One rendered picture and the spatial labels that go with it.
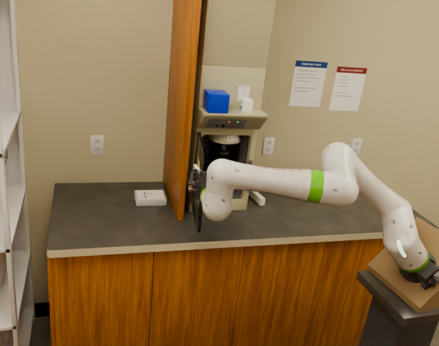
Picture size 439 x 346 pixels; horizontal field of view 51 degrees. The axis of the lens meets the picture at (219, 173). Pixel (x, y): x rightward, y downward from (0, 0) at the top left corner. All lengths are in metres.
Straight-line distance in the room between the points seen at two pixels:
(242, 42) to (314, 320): 1.58
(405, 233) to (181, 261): 1.02
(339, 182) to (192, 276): 0.99
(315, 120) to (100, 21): 1.41
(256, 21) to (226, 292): 1.34
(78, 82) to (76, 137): 0.31
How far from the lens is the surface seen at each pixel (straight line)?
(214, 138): 2.35
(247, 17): 2.21
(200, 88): 2.20
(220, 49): 2.19
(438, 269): 2.03
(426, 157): 3.56
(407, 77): 3.24
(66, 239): 2.18
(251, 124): 2.25
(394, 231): 1.93
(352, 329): 2.96
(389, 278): 2.14
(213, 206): 1.63
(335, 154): 1.73
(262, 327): 2.66
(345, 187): 1.63
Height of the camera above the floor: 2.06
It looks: 22 degrees down
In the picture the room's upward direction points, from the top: 6 degrees clockwise
